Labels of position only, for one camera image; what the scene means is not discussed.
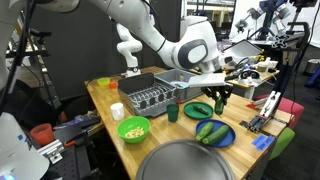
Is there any grey round tray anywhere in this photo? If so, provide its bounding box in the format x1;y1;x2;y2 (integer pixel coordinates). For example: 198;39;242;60
135;140;235;180

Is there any grey plastic bin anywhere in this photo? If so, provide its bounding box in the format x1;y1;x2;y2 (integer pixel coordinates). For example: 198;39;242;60
156;69;203;102

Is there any lime green small bowl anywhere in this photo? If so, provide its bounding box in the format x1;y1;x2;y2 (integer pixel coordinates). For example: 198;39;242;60
97;77;110;87

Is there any small item on green plate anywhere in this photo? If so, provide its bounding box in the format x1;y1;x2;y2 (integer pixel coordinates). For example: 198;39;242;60
193;105;209;115

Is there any orange cube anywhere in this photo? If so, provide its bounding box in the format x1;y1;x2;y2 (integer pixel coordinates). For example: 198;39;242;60
109;81;117;89

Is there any red plastic cup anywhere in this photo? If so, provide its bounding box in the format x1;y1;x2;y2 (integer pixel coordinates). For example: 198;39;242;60
30;123;55;146

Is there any grey dish rack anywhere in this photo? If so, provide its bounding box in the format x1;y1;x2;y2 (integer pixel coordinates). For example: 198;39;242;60
118;73;178;117

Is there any small dark green cucumber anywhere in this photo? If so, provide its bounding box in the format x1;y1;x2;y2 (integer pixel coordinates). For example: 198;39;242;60
214;97;224;115

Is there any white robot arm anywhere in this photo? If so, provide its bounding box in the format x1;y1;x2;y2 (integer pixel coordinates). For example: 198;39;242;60
0;0;231;180

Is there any large cucumber on blue plate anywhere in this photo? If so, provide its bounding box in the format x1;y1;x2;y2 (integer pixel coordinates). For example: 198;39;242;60
202;125;230;145

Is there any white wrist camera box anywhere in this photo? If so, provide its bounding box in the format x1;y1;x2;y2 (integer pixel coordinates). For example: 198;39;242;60
188;73;226;87

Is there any green plate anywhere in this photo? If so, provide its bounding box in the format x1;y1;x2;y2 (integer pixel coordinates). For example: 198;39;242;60
183;102;214;120

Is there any dark green cup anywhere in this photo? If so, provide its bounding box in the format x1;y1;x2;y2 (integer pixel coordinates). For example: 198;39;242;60
166;104;179;122

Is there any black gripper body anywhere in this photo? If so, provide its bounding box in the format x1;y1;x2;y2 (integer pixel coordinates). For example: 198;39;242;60
202;85;233;98

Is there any blue plate in bin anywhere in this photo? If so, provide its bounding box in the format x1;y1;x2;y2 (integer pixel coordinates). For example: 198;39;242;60
170;81;189;89

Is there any green bowl with food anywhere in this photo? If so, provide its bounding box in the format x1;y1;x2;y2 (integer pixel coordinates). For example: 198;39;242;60
117;116;151;144

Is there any white plastic cup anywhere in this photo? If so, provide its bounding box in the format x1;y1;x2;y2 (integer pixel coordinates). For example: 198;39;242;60
110;103;124;121

